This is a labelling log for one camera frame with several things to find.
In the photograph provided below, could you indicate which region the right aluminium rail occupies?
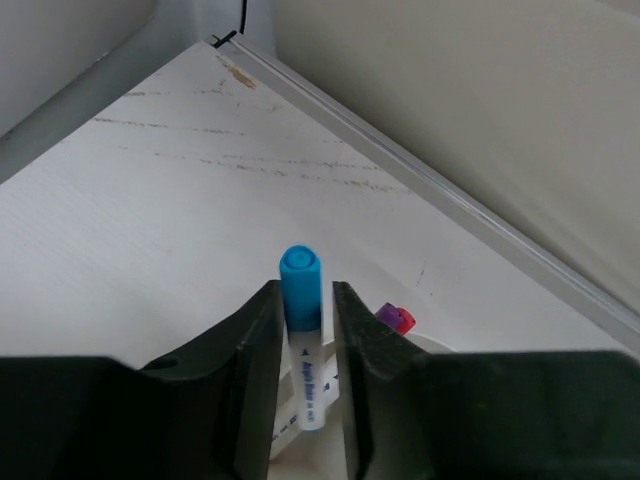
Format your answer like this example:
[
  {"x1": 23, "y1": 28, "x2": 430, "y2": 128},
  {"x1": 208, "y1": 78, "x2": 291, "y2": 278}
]
[{"x1": 205, "y1": 31, "x2": 639, "y2": 352}]

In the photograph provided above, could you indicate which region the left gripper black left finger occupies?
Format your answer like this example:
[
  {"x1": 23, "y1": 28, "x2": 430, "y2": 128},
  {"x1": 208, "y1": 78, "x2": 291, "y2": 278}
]
[{"x1": 1, "y1": 280, "x2": 283, "y2": 479}]

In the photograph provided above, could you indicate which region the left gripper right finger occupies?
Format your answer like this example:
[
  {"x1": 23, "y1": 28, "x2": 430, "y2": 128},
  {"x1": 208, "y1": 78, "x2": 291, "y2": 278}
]
[{"x1": 333, "y1": 282, "x2": 639, "y2": 479}]

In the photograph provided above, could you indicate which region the blue capped white marker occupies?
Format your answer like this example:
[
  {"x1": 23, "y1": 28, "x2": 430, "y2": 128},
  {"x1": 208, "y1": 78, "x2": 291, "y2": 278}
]
[{"x1": 279, "y1": 245, "x2": 325, "y2": 431}]

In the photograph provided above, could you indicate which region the purple capped white marker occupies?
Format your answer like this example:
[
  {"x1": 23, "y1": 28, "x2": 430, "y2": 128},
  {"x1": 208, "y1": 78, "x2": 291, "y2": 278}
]
[{"x1": 376, "y1": 303, "x2": 404, "y2": 332}]

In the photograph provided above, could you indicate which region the red capped white marker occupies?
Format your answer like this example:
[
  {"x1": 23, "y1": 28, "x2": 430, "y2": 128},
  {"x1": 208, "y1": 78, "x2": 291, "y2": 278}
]
[{"x1": 396, "y1": 307, "x2": 416, "y2": 335}]

